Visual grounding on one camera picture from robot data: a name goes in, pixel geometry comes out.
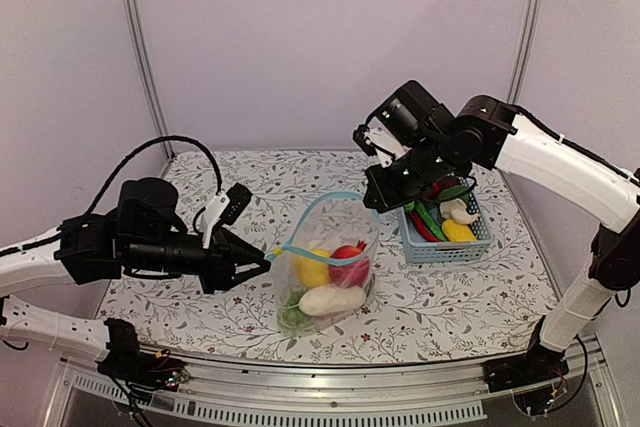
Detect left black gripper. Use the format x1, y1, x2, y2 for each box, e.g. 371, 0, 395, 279
125, 228, 272, 295

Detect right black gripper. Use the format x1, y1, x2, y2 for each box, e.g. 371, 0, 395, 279
363, 136, 455, 213

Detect yellow toy lemon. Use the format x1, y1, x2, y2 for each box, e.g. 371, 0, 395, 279
292, 256, 331, 289

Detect green toy grapes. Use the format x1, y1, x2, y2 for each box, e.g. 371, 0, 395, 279
277, 290, 313, 336

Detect clear zip top bag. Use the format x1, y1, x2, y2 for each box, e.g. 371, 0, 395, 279
267, 191, 380, 337

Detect white toy radish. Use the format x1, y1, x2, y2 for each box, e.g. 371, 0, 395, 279
298, 284, 366, 317

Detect red toy cabbage ball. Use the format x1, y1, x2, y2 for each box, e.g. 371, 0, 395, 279
329, 241, 370, 288

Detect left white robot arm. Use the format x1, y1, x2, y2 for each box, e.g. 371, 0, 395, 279
1, 177, 271, 381

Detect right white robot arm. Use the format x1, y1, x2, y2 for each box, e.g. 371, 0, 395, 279
353, 80, 639, 383

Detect green toy chili pepper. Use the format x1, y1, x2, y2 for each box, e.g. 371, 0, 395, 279
403, 201, 447, 243

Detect red toy chili pepper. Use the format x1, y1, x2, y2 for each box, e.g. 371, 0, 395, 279
408, 212, 438, 243

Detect red toy bell pepper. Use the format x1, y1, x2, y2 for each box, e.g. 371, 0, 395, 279
423, 176, 460, 201

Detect white toy garlic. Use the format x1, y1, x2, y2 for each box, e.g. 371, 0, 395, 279
439, 198, 479, 225

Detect yellow toy banana piece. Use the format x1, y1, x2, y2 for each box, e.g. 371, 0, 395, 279
441, 219, 477, 243

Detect blue plastic basket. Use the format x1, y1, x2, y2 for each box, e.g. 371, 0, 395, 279
396, 176, 491, 264

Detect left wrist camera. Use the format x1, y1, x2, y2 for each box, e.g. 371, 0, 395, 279
192, 183, 252, 250

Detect front aluminium rail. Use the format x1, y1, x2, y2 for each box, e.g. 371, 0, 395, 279
43, 336, 624, 426

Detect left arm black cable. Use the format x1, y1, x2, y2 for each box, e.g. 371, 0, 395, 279
87, 135, 224, 218

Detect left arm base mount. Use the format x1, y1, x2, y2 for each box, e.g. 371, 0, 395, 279
97, 318, 190, 426

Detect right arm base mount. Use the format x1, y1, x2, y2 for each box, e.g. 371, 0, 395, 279
482, 337, 589, 418

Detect right aluminium frame post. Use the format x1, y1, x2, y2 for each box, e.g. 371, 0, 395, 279
507, 0, 543, 104

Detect aluminium frame post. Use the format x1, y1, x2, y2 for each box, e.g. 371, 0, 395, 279
507, 0, 543, 104
122, 0, 169, 136

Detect left aluminium frame post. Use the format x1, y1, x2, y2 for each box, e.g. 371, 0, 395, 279
122, 0, 169, 136

